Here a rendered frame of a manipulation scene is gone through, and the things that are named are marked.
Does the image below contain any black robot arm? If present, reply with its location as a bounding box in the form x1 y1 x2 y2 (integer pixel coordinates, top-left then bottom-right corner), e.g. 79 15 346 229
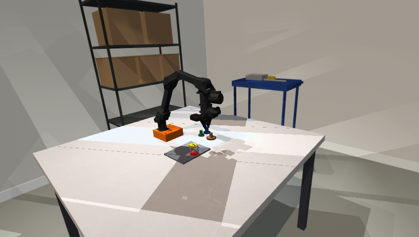
154 70 224 132

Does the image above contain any brown gear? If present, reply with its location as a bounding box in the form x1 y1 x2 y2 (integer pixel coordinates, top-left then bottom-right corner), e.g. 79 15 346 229
206 132 216 140

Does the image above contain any blue gear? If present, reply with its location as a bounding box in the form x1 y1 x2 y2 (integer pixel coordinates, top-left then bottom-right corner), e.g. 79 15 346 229
203 126 210 134

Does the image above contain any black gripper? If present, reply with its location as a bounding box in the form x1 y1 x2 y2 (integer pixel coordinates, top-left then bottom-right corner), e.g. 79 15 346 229
190 102 212 129

